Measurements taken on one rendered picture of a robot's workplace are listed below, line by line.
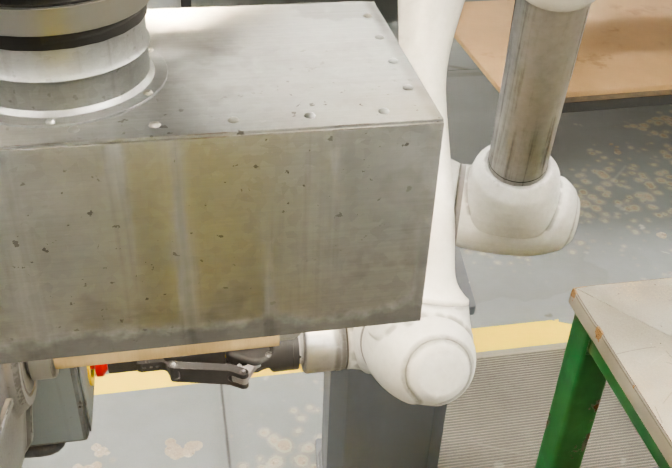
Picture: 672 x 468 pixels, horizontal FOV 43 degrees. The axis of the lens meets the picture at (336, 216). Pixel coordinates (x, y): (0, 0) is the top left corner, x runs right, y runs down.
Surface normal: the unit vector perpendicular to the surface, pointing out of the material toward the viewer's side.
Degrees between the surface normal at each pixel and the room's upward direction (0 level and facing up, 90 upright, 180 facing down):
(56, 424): 90
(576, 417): 90
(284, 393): 0
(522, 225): 103
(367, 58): 0
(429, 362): 70
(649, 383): 0
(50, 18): 90
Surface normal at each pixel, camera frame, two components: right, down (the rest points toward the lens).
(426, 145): 0.18, 0.57
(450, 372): 0.15, 0.21
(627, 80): 0.04, -0.82
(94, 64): 0.58, 0.48
